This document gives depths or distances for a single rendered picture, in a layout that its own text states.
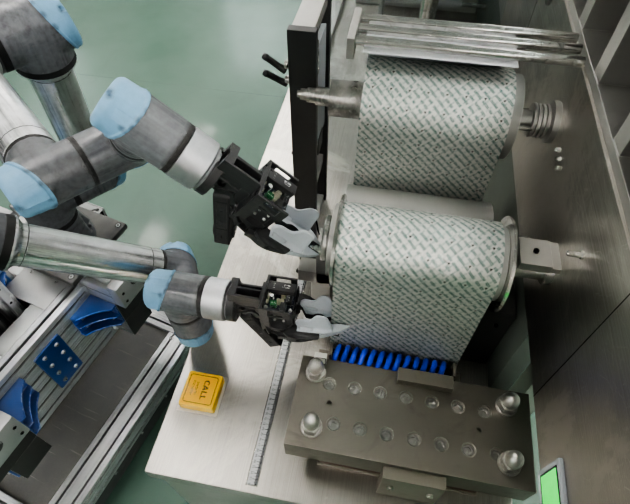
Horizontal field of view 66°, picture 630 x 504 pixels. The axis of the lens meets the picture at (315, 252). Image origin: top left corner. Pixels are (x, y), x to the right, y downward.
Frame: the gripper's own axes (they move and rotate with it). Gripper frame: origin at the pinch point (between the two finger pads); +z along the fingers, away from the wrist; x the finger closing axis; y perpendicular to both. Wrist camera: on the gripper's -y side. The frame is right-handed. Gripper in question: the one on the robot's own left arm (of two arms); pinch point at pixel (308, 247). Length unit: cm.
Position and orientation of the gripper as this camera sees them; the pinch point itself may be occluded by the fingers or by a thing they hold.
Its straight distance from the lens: 76.8
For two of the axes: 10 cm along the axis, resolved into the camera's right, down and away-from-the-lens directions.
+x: 1.8, -7.8, 6.0
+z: 7.5, 5.0, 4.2
